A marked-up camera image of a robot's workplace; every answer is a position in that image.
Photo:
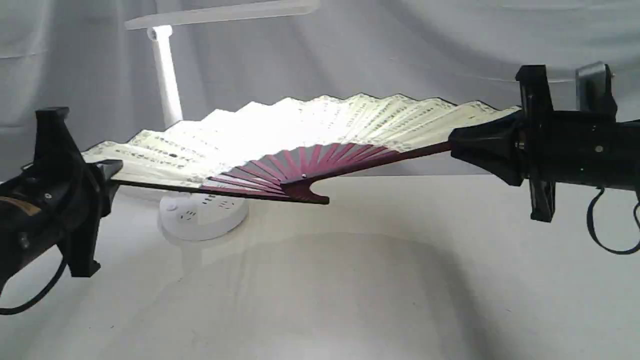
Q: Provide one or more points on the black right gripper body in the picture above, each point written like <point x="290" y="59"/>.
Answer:
<point x="537" y="108"/>

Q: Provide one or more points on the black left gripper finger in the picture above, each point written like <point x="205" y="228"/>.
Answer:
<point x="104" y="172"/>

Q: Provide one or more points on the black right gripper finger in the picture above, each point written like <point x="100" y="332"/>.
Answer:
<point x="494" y="138"/>
<point x="510" y="168"/>

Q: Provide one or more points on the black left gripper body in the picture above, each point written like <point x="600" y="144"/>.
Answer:
<point x="59" y="176"/>

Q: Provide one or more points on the cream paper folding fan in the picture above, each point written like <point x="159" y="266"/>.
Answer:
<point x="277" y="151"/>

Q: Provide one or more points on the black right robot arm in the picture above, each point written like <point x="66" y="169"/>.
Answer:
<point x="546" y="146"/>

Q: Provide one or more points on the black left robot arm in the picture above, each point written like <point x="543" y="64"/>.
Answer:
<point x="28" y="227"/>

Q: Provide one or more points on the white desk lamp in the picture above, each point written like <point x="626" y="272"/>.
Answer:
<point x="199" y="217"/>

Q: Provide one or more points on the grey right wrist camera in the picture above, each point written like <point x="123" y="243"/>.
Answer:
<point x="593" y="86"/>

